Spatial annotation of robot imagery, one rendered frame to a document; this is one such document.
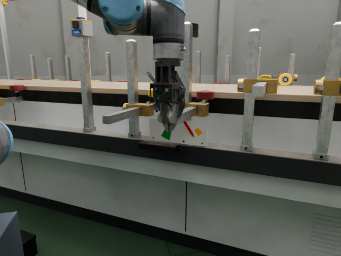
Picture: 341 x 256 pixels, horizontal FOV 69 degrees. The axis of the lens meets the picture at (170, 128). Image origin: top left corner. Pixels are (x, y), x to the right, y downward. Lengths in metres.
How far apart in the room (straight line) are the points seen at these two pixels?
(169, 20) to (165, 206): 1.05
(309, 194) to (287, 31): 5.18
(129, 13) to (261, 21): 5.22
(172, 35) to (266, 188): 0.68
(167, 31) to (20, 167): 1.70
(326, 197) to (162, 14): 0.83
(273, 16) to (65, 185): 5.08
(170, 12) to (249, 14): 4.92
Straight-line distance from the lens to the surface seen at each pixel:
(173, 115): 0.74
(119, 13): 0.57
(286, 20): 6.06
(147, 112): 1.08
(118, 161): 1.26
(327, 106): 0.97
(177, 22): 0.72
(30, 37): 4.97
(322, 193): 1.08
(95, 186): 1.70
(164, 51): 0.71
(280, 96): 1.17
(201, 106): 0.99
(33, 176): 2.09
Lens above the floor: 1.00
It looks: 13 degrees down
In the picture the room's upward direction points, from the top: straight up
